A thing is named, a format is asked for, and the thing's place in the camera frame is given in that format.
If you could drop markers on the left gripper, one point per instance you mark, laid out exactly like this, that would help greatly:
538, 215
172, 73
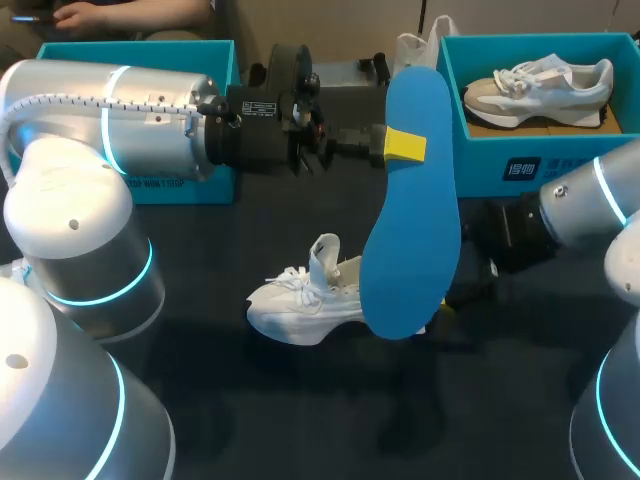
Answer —
260, 130

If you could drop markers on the teal shoebox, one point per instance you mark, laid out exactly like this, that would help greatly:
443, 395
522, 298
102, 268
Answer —
150, 57
480, 160

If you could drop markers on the beige and white shoe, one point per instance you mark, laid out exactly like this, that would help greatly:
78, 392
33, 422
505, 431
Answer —
530, 95

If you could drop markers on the white plastic bag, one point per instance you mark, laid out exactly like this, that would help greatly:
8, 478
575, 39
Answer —
415, 52

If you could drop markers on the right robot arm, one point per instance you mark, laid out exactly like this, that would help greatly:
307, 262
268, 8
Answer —
585, 200

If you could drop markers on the blue insole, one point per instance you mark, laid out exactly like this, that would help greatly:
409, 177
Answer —
415, 240

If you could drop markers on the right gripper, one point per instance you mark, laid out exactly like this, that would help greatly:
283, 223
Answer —
510, 235

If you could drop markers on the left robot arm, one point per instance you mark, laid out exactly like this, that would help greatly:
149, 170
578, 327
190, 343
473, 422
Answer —
75, 260

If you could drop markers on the person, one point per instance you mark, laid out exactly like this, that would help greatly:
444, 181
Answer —
125, 12

